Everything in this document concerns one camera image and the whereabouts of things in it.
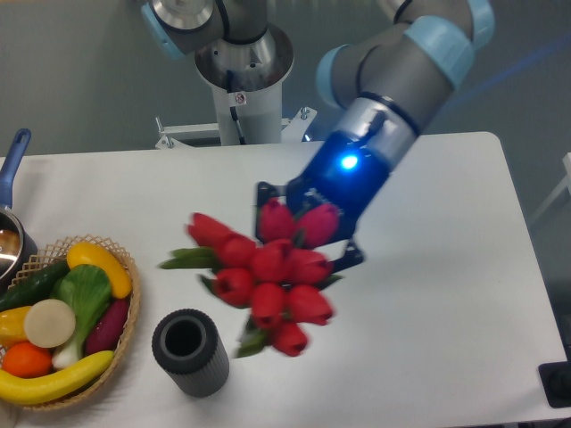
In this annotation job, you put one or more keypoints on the yellow squash at top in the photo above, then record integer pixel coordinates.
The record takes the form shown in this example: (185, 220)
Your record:
(86, 253)

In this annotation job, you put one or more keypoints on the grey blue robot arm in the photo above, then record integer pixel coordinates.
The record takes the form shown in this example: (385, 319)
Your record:
(390, 87)

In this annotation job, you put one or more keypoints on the dark green cucumber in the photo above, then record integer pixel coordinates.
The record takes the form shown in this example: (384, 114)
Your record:
(34, 288)

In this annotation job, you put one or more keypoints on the beige round disc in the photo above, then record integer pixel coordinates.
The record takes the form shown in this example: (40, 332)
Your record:
(49, 323)

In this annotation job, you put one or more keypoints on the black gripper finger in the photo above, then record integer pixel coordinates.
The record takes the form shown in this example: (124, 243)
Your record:
(352, 256)
(272, 219)

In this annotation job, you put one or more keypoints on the blue handled saucepan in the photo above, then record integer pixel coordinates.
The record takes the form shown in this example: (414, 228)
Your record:
(16, 244)

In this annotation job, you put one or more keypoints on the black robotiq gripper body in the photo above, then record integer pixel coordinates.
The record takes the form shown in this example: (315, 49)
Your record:
(344, 173)

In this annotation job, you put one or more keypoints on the green bok choy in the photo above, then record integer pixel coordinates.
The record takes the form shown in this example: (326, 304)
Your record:
(87, 290)

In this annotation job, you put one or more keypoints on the red tulip bouquet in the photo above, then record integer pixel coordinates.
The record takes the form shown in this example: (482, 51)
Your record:
(278, 275)

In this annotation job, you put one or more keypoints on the white frame at right edge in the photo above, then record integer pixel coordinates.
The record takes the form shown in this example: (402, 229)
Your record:
(556, 199)

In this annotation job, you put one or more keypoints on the black device at table edge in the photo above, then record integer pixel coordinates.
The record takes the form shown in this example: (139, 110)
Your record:
(555, 379)

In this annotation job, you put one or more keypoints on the orange fruit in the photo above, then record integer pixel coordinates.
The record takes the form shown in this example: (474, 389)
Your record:
(26, 360)

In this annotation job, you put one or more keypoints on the yellow bell pepper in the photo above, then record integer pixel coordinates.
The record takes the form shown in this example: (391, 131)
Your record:
(12, 326)

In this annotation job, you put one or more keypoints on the dark grey ribbed vase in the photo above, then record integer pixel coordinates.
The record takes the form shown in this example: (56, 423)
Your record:
(187, 346)

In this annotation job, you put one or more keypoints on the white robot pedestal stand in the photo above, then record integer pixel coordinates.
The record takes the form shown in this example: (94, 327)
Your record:
(246, 83)

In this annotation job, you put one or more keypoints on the woven wicker basket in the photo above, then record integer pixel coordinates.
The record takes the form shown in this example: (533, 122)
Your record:
(54, 252)

